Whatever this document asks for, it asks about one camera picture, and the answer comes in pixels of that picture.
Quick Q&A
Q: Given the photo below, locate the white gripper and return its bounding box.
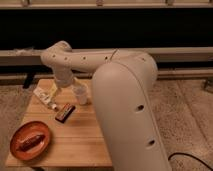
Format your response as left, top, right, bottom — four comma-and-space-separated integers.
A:
49, 70, 81, 99

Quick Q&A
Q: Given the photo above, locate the dark chocolate bar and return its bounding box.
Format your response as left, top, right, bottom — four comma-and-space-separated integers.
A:
55, 103, 75, 123

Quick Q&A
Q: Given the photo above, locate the brown snack in bowl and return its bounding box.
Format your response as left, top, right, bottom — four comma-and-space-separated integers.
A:
17, 134, 45, 151

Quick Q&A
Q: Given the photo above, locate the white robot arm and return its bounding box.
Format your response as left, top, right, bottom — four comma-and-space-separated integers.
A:
41, 41, 172, 171

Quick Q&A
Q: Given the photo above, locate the black cable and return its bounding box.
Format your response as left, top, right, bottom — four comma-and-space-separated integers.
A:
167, 152, 213, 171

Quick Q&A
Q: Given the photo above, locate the long metal rail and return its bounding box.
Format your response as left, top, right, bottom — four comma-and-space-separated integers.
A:
0, 47, 213, 66

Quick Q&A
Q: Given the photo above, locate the white squeeze bottle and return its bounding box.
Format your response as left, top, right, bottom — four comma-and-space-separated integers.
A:
33, 87, 58, 111

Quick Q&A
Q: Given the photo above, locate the white cup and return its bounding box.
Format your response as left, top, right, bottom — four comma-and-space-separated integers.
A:
73, 86, 87, 105

